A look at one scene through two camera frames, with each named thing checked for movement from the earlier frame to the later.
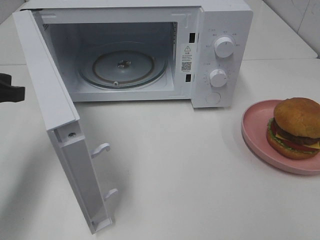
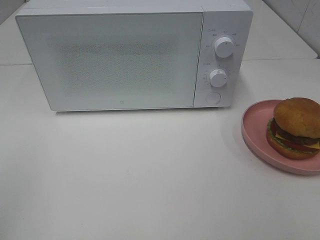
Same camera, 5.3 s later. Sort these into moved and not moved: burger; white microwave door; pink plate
Moved: white microwave door
Not moved: pink plate; burger
